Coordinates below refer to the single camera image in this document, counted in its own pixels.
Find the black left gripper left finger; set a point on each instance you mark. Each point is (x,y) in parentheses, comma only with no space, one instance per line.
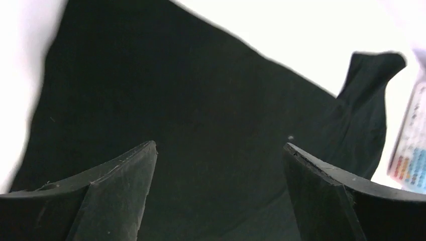
(105,202)

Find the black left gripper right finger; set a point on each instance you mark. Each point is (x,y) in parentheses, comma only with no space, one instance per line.
(330,203)

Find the black t-shirt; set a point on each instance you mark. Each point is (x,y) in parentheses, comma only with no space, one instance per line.
(120,73)

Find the white plastic laundry basket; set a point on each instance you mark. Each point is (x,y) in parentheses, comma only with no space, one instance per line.
(407,161)

